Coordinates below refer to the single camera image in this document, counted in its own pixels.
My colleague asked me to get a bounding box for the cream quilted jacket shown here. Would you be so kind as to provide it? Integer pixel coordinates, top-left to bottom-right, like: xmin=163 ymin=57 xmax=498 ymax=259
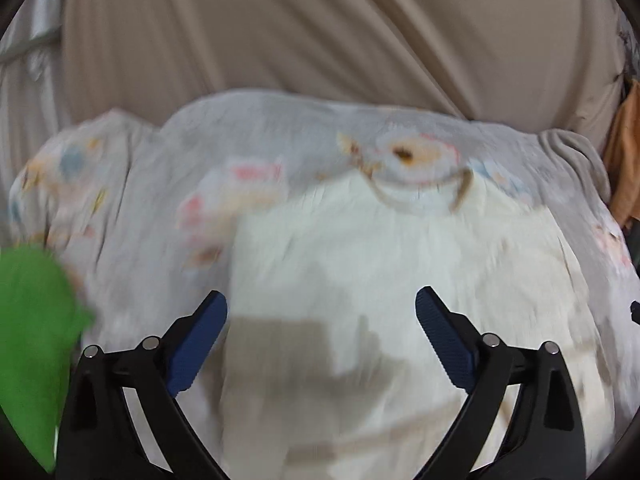
xmin=220 ymin=171 xmax=614 ymax=479

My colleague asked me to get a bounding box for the green plush pillow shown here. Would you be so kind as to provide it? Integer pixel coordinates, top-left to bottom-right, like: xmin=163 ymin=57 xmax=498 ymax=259
xmin=1 ymin=246 xmax=93 ymax=472

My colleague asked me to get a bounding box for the orange hanging garment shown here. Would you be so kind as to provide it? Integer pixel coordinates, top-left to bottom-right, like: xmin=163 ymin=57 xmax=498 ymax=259
xmin=603 ymin=79 xmax=640 ymax=226

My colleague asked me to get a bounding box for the grey floral blanket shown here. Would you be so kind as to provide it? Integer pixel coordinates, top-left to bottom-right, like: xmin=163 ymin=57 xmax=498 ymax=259
xmin=9 ymin=92 xmax=639 ymax=468

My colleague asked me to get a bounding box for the beige curtain backdrop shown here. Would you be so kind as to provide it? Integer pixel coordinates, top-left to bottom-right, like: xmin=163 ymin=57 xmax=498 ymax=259
xmin=63 ymin=0 xmax=625 ymax=142

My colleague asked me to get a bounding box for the white striped curtain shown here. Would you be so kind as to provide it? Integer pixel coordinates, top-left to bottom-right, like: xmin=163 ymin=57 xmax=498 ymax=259
xmin=0 ymin=0 xmax=72 ymax=187

